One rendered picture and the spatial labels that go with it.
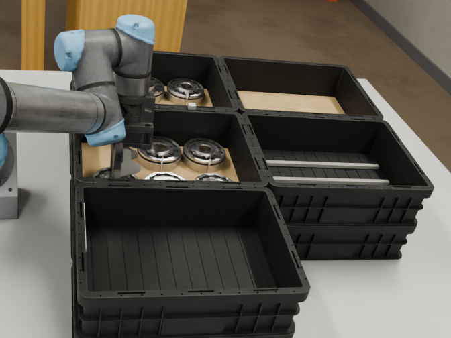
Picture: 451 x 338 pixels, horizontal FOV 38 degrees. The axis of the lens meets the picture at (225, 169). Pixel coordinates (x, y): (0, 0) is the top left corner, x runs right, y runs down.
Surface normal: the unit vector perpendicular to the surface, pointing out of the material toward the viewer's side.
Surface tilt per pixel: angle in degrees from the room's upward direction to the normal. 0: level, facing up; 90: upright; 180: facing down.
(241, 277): 0
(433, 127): 0
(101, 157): 0
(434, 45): 90
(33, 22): 90
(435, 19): 90
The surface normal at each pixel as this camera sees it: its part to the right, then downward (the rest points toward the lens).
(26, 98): 0.88, -0.33
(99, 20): 0.26, 0.60
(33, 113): 0.91, 0.26
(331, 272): 0.18, -0.80
